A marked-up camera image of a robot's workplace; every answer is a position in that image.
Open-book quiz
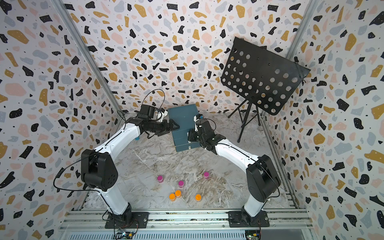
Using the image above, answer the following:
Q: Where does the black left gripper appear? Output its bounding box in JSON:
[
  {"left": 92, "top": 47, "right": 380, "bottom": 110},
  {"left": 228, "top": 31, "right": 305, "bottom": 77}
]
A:
[{"left": 148, "top": 119, "right": 180, "bottom": 136}]

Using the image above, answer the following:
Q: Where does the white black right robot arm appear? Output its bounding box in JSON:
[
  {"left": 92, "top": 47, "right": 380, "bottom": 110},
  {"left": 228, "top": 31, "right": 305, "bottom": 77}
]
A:
[{"left": 188, "top": 114, "right": 281, "bottom": 218}]

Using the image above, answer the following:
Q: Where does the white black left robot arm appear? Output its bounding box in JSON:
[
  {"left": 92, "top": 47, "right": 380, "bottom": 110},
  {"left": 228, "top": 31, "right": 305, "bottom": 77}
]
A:
[{"left": 81, "top": 105, "right": 180, "bottom": 223}]

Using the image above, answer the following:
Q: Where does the teal drawer cabinet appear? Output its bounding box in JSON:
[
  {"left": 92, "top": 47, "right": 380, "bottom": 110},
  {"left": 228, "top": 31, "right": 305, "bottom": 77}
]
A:
[{"left": 168, "top": 105, "right": 201, "bottom": 152}]

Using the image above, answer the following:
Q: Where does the magenta paint can middle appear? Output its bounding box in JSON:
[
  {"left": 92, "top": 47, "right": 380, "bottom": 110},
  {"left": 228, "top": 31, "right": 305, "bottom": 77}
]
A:
[{"left": 178, "top": 180, "right": 185, "bottom": 188}]

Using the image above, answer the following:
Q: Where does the magenta paint can left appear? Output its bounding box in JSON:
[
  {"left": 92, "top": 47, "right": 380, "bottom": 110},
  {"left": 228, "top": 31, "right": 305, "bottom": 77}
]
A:
[{"left": 157, "top": 175, "right": 164, "bottom": 183}]

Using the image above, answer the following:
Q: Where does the orange paint can right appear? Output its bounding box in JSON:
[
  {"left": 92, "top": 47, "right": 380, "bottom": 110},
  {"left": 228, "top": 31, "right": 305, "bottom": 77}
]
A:
[{"left": 195, "top": 194, "right": 202, "bottom": 202}]

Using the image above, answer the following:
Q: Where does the orange paint can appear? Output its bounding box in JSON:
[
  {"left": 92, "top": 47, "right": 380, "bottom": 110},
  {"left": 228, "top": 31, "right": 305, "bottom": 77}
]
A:
[
  {"left": 175, "top": 190, "right": 182, "bottom": 198},
  {"left": 195, "top": 194, "right": 202, "bottom": 202},
  {"left": 169, "top": 194, "right": 176, "bottom": 202}
]

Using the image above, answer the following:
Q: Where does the orange paint can middle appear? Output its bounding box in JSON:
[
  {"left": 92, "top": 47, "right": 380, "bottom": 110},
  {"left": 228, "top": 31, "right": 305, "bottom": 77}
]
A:
[{"left": 175, "top": 190, "right": 182, "bottom": 198}]

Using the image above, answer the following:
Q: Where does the orange paint can left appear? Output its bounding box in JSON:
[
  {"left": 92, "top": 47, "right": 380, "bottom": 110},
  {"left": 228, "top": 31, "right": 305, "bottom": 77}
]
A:
[{"left": 169, "top": 194, "right": 176, "bottom": 202}]

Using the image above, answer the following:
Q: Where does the black perforated music stand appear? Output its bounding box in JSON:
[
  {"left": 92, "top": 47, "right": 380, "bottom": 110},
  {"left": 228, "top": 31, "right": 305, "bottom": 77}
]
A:
[{"left": 221, "top": 38, "right": 310, "bottom": 131}]

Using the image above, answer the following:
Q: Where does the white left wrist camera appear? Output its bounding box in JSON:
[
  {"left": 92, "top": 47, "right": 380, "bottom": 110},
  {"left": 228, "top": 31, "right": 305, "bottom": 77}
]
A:
[{"left": 156, "top": 108, "right": 168, "bottom": 123}]

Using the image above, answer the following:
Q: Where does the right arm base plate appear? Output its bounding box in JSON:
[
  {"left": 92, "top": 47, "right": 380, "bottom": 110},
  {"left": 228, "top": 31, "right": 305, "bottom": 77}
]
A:
[{"left": 228, "top": 209, "right": 270, "bottom": 228}]

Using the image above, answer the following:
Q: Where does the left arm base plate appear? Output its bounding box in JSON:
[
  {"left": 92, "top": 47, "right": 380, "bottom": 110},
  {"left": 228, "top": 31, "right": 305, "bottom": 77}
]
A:
[{"left": 105, "top": 212, "right": 150, "bottom": 230}]

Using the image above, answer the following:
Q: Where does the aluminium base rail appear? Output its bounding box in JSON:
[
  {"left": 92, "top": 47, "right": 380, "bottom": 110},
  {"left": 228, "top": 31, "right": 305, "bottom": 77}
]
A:
[{"left": 58, "top": 209, "right": 317, "bottom": 240}]

